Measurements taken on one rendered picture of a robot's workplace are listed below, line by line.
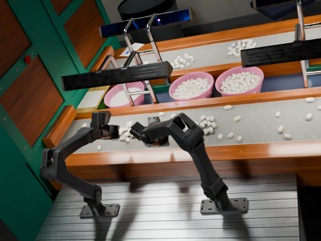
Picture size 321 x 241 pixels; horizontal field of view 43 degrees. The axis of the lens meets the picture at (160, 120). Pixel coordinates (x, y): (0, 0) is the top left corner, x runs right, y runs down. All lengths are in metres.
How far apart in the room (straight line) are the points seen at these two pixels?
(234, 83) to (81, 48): 1.06
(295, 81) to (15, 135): 1.51
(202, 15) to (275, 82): 2.39
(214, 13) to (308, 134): 2.89
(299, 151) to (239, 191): 0.31
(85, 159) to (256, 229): 0.97
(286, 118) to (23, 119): 1.34
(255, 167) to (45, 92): 1.26
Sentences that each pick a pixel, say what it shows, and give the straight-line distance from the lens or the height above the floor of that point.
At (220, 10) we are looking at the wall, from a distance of 4.59.
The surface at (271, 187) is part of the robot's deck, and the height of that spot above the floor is 0.67.
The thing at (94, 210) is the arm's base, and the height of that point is 0.72.
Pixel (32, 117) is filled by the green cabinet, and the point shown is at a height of 0.98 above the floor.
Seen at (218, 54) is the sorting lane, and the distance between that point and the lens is 2.65.
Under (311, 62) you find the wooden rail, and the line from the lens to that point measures 2.39.
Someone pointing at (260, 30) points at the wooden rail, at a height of 0.76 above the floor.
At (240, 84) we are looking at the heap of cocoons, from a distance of 2.34.
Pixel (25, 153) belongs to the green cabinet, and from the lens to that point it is 2.25.
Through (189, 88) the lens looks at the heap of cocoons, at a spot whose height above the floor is 0.73.
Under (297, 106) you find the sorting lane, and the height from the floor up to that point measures 0.74.
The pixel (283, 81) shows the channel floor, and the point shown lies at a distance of 2.38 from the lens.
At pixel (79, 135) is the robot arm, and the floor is 1.07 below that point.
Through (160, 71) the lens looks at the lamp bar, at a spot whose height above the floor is 1.07.
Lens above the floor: 2.03
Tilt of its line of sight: 35 degrees down
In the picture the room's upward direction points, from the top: 23 degrees counter-clockwise
